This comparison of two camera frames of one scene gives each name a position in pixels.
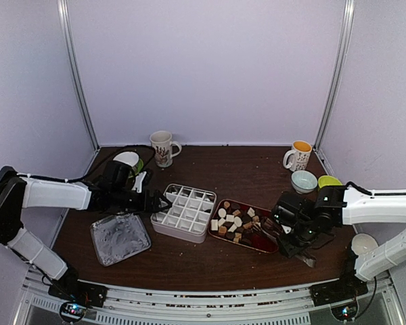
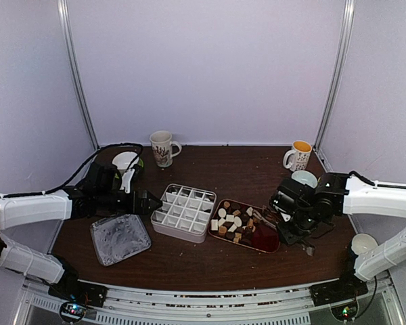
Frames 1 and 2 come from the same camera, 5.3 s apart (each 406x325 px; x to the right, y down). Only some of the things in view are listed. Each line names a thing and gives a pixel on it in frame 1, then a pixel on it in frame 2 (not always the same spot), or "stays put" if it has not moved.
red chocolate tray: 233,221 stays put
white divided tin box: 189,217 stays put
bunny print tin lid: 119,237 stays put
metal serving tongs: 270,229 -> 310,251
